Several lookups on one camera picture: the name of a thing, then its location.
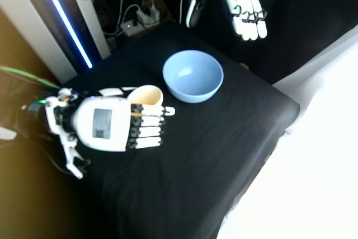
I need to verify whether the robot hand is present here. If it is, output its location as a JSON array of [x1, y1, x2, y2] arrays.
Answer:
[[185, 0, 269, 41], [71, 86, 176, 153]]

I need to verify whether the white paper cup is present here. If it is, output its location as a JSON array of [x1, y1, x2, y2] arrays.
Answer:
[[127, 84, 165, 111]]

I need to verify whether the light blue bowl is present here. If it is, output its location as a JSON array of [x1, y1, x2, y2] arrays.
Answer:
[[162, 50, 224, 104]]

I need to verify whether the white power strip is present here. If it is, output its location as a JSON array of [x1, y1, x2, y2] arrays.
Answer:
[[135, 3, 161, 25]]

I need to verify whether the white adapter box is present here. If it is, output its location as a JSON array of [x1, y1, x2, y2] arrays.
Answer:
[[120, 19, 147, 38]]

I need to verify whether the white column with light strip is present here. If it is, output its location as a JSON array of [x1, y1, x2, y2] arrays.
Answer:
[[0, 0, 111, 85]]

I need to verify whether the white sheet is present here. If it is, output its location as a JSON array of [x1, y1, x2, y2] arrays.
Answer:
[[215, 25, 358, 239]]

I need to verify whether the green robot cable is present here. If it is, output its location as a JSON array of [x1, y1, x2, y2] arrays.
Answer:
[[0, 65, 60, 89]]

